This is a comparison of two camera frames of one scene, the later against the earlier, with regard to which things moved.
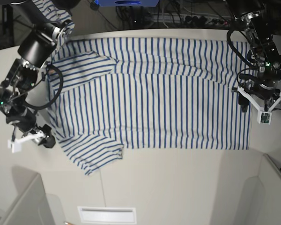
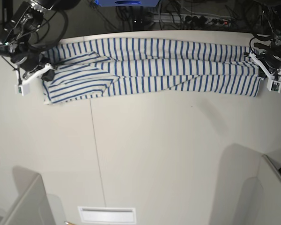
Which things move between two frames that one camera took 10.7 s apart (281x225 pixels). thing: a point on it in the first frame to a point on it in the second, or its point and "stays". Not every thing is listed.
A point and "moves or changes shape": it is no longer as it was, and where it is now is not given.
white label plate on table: x=118 y=214 stays
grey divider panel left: x=31 y=207 stays
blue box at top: x=127 y=3 stays
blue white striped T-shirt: x=109 y=93 moves or changes shape
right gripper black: x=264 y=86 to x=276 y=54
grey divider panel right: x=266 y=199 stays
